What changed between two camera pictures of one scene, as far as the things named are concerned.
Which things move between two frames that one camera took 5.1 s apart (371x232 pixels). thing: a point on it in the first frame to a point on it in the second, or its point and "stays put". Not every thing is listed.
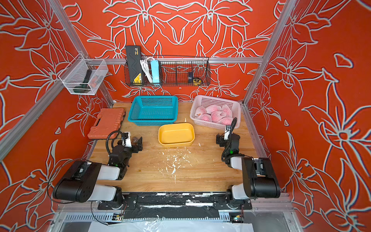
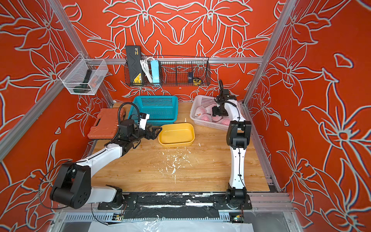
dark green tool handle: x=84 y=87 stays put
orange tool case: x=111 y=120 stays put
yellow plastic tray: x=177 y=135 stays put
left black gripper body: x=134 y=150 to x=139 y=134
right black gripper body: x=222 y=143 to x=220 y=111
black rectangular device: x=135 y=62 stays put
